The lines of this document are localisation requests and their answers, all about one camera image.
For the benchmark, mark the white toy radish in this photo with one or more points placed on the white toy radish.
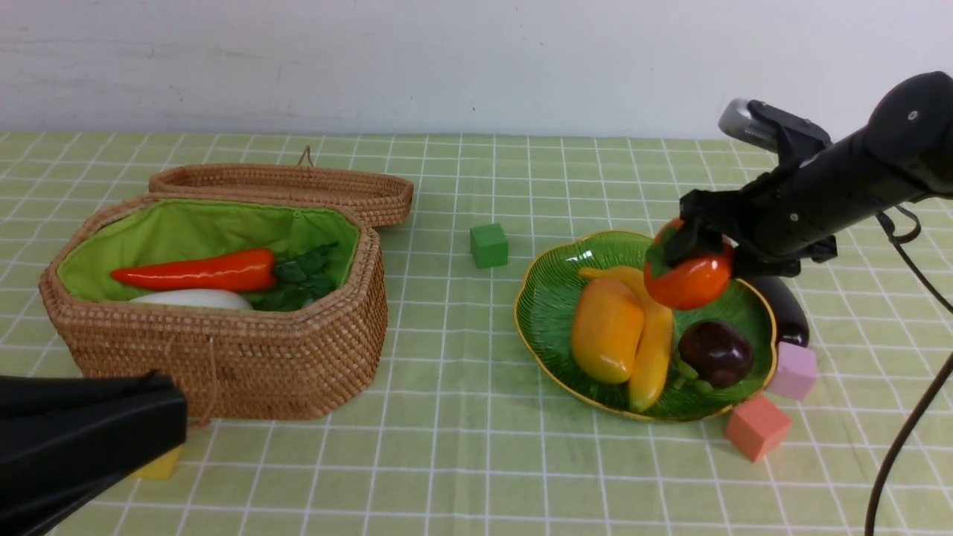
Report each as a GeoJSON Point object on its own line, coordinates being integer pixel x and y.
{"type": "Point", "coordinates": [207, 298]}

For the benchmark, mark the orange toy persimmon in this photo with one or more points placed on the orange toy persimmon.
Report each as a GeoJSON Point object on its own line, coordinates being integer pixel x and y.
{"type": "Point", "coordinates": [692, 284]}

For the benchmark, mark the dark purple toy eggplant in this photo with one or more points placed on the dark purple toy eggplant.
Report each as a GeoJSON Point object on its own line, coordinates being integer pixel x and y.
{"type": "Point", "coordinates": [790, 318]}

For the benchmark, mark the red toy chili pepper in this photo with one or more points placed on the red toy chili pepper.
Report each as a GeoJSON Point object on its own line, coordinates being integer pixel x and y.
{"type": "Point", "coordinates": [276, 284]}

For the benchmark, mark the green checkered tablecloth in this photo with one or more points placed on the green checkered tablecloth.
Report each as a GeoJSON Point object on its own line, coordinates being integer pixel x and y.
{"type": "Point", "coordinates": [461, 434]}

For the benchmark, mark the woven wicker basket lid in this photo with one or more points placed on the woven wicker basket lid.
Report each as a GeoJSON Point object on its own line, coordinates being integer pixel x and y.
{"type": "Point", "coordinates": [376, 198]}

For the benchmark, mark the purple toy mangosteen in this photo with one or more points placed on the purple toy mangosteen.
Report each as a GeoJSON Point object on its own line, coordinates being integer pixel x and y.
{"type": "Point", "coordinates": [711, 355]}

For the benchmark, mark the green cube block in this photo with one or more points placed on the green cube block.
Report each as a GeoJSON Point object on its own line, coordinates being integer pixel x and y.
{"type": "Point", "coordinates": [489, 246]}

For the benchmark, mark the pink cube block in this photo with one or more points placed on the pink cube block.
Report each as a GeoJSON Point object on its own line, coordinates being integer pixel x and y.
{"type": "Point", "coordinates": [796, 372]}

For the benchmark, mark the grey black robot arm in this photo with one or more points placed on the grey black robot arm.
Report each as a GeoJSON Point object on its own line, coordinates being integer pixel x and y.
{"type": "Point", "coordinates": [66, 441]}

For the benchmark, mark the green leaf-shaped glass plate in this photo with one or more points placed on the green leaf-shaped glass plate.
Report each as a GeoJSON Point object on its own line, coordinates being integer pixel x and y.
{"type": "Point", "coordinates": [544, 311]}

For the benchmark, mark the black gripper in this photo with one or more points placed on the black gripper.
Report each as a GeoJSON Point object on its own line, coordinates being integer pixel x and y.
{"type": "Point", "coordinates": [769, 239]}

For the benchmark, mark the orange yellow toy mango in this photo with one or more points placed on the orange yellow toy mango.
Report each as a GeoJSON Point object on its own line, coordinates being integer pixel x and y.
{"type": "Point", "coordinates": [606, 330]}

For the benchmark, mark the green fabric basket lining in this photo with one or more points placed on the green fabric basket lining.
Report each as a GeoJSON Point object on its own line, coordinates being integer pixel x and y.
{"type": "Point", "coordinates": [173, 230]}

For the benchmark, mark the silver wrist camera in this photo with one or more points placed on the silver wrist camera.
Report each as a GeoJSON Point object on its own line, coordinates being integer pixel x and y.
{"type": "Point", "coordinates": [791, 138]}

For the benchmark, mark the woven wicker basket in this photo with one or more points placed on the woven wicker basket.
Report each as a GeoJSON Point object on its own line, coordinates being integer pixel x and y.
{"type": "Point", "coordinates": [294, 365]}

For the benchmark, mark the salmon red cube block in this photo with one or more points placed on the salmon red cube block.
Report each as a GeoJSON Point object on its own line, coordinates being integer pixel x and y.
{"type": "Point", "coordinates": [756, 427]}

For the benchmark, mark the yellow toy banana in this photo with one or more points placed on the yellow toy banana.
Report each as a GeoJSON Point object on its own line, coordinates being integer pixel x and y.
{"type": "Point", "coordinates": [653, 356]}

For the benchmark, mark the yellow cube block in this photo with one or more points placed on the yellow cube block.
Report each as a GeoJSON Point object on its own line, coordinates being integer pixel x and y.
{"type": "Point", "coordinates": [161, 468]}

